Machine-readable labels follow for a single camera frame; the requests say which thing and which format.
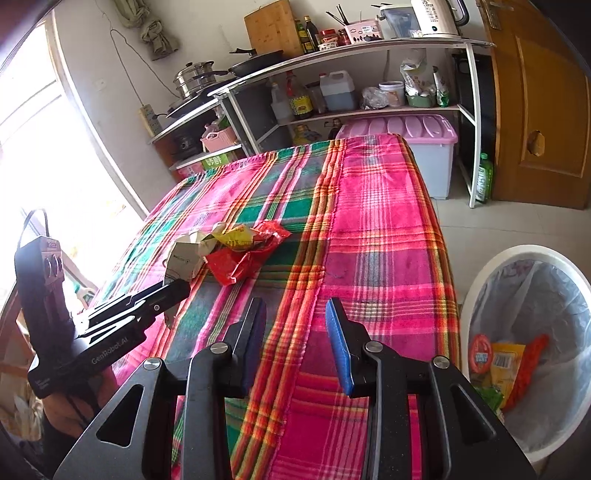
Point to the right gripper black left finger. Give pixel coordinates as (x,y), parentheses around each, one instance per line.
(131,437)

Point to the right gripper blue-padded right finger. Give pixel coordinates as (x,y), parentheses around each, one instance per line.
(460,436)

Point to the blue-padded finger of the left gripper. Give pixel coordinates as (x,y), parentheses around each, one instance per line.
(153,300)

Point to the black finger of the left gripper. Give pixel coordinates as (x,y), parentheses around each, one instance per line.
(91,333)

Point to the beige paper carton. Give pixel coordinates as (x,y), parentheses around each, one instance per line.
(186,256)

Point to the yellow chip bag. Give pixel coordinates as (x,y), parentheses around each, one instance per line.
(504,369)

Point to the green snack bag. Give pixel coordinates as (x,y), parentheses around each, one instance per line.
(492,396)

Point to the red plastic bag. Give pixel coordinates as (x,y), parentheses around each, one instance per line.
(529,362)

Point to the white trash bin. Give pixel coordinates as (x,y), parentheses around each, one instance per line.
(525,345)

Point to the left hand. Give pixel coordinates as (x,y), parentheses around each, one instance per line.
(71,416)

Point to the red crumpled wrapper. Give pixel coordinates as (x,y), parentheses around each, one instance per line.
(243,250)

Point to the green cardboard box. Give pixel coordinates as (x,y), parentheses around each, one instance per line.
(220,160)

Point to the pink plastic basket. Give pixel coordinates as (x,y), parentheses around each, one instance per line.
(218,140)

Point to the white power strip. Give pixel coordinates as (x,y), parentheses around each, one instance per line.
(150,120)

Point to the pink plaid tablecloth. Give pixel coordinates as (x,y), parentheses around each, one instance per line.
(364,230)

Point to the black induction cooker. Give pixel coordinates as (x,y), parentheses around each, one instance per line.
(180,108)

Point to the steel steamer pot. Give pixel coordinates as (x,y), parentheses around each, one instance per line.
(194,77)

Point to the dark sauce bottle yellow label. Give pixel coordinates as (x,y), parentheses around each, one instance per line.
(300,101)

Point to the black frying pan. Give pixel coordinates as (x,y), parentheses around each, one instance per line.
(254,62)

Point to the green plastic bottle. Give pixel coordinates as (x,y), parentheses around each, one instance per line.
(485,179)

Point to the white oil jug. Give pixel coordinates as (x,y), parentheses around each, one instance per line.
(339,91)

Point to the wooden cutting board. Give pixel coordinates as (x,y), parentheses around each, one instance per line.
(272,28)

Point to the hanging grey cloth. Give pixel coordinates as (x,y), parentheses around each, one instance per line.
(137,15)

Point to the dark soy sauce bottle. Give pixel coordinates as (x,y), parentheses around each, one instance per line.
(312,31)

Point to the white plastic tub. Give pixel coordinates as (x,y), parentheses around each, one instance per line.
(395,93)

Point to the pink chopstick holder box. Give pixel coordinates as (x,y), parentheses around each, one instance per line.
(364,31)

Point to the white metal shelf rack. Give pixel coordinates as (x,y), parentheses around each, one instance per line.
(271,108)

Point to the clear plastic container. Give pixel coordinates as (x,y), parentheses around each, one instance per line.
(402,20)

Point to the wooden door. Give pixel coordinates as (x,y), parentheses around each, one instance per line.
(542,109)

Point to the white electric kettle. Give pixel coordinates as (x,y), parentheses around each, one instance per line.
(440,18)

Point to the window frame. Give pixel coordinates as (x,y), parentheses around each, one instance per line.
(56,175)

